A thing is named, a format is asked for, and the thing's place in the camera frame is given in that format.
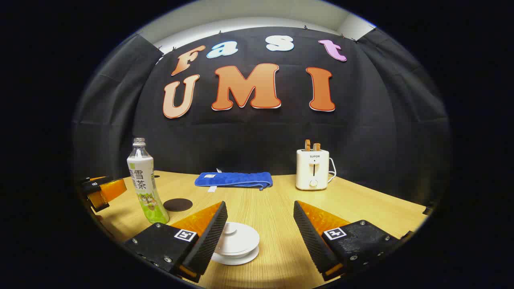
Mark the cream toaster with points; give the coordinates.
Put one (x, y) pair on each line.
(311, 168)

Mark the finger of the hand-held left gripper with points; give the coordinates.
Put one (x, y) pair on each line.
(94, 184)
(110, 190)

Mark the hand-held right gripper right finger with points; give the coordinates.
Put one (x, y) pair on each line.
(309, 245)

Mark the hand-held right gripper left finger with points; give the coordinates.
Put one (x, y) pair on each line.
(209, 245)

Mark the blue folded towel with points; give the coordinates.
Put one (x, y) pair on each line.
(235, 179)

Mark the small dark block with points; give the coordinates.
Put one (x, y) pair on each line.
(428, 209)

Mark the black backdrop cloth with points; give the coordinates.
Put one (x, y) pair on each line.
(361, 132)

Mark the white teacup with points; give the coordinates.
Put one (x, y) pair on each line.
(241, 253)

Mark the white saucer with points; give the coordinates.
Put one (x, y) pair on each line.
(237, 261)

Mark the water bottle with green label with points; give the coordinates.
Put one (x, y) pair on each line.
(144, 184)

